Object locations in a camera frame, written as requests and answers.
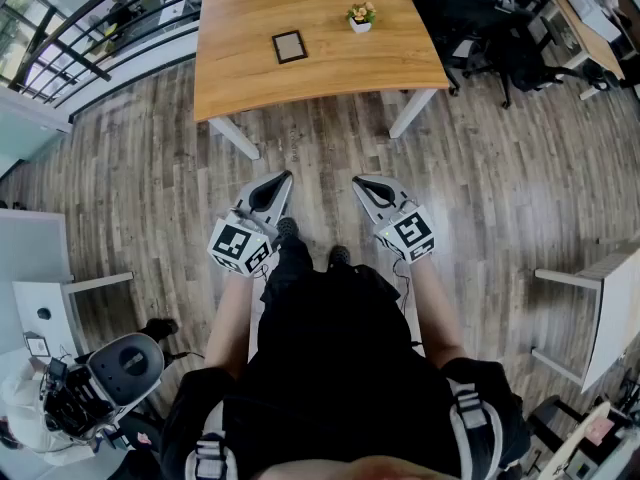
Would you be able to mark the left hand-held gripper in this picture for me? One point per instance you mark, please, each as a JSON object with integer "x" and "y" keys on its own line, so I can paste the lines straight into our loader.
{"x": 235, "y": 243}

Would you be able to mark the black metal railing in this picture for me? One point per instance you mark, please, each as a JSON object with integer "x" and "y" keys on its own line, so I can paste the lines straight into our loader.
{"x": 82, "y": 60}

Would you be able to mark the person's black shoe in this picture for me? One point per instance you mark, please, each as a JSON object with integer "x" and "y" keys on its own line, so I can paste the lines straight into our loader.
{"x": 287, "y": 227}
{"x": 340, "y": 255}

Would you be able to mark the white table leg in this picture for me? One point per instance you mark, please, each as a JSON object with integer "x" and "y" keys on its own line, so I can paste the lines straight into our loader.
{"x": 235, "y": 135}
{"x": 410, "y": 113}

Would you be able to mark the person's black clothing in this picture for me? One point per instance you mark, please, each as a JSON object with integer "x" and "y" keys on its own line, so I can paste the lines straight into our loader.
{"x": 325, "y": 368}

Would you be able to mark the window with dark frame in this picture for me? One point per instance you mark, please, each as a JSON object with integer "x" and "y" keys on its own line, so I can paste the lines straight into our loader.
{"x": 20, "y": 33}

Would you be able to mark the small framed card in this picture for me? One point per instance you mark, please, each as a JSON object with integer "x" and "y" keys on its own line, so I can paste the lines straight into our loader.
{"x": 37, "y": 346}

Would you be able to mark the person's right forearm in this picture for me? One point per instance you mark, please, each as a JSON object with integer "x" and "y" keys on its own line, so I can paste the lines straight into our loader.
{"x": 435, "y": 313}

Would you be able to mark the person's left black shoe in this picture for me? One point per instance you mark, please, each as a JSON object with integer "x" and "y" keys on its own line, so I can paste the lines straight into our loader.
{"x": 287, "y": 227}

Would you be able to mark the person's left forearm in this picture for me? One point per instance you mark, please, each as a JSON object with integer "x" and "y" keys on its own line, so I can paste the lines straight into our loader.
{"x": 230, "y": 318}

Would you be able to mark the black office chair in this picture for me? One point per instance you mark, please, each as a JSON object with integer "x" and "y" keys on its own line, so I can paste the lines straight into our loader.
{"x": 525, "y": 63}
{"x": 460, "y": 23}

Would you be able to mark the person's right black shoe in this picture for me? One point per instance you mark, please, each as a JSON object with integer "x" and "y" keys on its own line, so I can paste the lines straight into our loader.
{"x": 340, "y": 255}

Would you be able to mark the grey office chair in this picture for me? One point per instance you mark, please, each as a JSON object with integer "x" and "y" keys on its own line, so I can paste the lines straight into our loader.
{"x": 125, "y": 363}

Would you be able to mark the wooden desk with white legs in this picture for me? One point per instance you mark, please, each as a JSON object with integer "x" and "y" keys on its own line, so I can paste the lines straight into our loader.
{"x": 595, "y": 43}

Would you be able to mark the potted orange flower plant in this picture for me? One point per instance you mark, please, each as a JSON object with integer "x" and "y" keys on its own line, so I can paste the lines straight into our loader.
{"x": 361, "y": 15}

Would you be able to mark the black picture frame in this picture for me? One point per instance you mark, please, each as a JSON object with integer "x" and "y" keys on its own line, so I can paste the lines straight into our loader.
{"x": 290, "y": 47}

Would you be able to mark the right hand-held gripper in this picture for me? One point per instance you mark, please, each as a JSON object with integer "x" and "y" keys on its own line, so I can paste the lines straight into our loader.
{"x": 410, "y": 233}

